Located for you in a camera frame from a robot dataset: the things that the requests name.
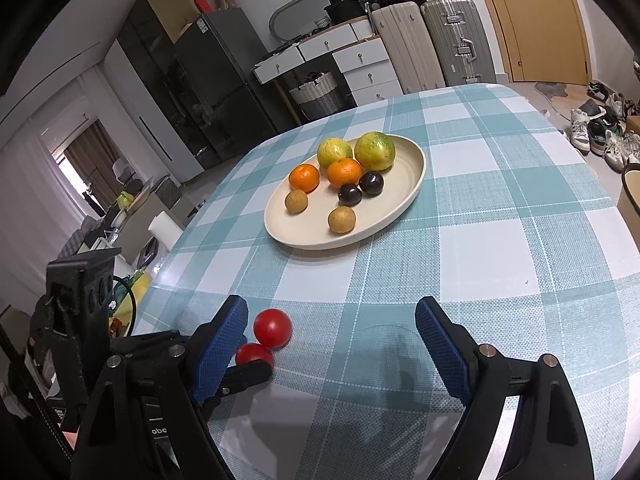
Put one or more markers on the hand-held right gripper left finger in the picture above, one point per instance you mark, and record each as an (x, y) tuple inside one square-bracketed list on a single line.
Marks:
[(220, 350)]

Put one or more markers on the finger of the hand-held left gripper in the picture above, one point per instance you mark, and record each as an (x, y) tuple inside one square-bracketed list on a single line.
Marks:
[(160, 339), (247, 374)]

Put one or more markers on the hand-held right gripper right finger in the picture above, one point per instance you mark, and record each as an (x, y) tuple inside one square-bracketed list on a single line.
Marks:
[(445, 350)]

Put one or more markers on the red tomato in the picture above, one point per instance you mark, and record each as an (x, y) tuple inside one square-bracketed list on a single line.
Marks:
[(254, 353), (271, 327)]

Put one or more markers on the brown longan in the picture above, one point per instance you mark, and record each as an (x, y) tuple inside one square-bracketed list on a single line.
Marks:
[(342, 220), (296, 201)]

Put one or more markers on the cream round plate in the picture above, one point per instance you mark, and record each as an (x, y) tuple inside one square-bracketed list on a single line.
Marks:
[(390, 180)]

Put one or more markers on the dark purple plum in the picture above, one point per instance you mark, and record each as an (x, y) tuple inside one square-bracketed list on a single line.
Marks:
[(350, 194), (371, 183)]

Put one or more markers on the small orange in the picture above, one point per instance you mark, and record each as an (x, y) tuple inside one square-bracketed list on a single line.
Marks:
[(304, 178)]

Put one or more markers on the large orange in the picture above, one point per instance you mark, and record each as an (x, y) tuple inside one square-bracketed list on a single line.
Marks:
[(344, 172)]

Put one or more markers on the person's left hand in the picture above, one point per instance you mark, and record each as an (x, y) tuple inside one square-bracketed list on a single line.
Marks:
[(71, 438)]

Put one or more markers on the yellow plastic bag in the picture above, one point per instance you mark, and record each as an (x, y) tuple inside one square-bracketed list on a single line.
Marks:
[(140, 287)]

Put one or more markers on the grey low table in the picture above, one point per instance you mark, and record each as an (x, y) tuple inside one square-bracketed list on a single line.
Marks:
[(140, 230)]

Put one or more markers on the white paper towel roll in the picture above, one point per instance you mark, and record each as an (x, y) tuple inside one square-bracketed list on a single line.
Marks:
[(166, 230)]

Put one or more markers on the green bag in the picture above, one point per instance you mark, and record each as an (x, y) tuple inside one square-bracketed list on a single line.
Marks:
[(126, 200)]

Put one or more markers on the blue white checked tablecloth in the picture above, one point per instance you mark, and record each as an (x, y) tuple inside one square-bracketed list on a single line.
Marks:
[(500, 240)]

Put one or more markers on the brown curtain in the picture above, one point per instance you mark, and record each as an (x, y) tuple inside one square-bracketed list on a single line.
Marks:
[(92, 165)]

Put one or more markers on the white chair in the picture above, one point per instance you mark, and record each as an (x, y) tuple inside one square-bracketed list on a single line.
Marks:
[(125, 170)]

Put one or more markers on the grey bin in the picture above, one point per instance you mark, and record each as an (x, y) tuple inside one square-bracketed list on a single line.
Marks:
[(164, 189)]

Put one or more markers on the green yellow citrus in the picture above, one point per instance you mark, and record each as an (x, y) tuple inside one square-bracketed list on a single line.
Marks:
[(375, 151), (334, 152)]

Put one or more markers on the cream bin with dark rim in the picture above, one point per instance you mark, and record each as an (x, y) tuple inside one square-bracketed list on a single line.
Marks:
[(630, 205)]

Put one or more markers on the dark glass cabinet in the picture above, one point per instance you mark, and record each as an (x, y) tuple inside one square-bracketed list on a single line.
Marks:
[(150, 60)]

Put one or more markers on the pile of shoes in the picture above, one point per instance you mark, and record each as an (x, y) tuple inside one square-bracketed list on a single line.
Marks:
[(605, 130)]

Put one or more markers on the woven basket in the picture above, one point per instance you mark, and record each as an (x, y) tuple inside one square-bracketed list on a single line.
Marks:
[(317, 96)]

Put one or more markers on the grey refrigerator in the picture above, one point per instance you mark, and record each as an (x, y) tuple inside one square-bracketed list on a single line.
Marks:
[(220, 70)]

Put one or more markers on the grey floor mat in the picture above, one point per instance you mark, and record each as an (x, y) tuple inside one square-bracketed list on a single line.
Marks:
[(550, 89)]

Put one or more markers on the white desk with drawers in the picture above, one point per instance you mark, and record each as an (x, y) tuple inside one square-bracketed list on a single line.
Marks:
[(367, 67)]

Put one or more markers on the beige suitcase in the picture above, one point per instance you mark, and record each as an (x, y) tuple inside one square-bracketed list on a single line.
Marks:
[(407, 47)]

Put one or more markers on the silver suitcase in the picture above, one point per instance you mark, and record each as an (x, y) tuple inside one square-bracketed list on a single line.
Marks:
[(457, 40)]

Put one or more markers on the red box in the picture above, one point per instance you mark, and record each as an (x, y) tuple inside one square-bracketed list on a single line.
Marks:
[(202, 2)]

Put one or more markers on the white ribbed cup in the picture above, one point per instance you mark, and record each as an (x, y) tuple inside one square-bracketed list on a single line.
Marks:
[(323, 22)]

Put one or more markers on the wooden door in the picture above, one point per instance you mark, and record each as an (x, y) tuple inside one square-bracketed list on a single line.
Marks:
[(540, 20)]

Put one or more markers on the oval mirror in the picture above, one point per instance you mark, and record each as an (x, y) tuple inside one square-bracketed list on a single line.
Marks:
[(297, 15)]

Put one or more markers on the black pot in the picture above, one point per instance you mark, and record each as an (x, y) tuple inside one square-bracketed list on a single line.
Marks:
[(346, 12)]

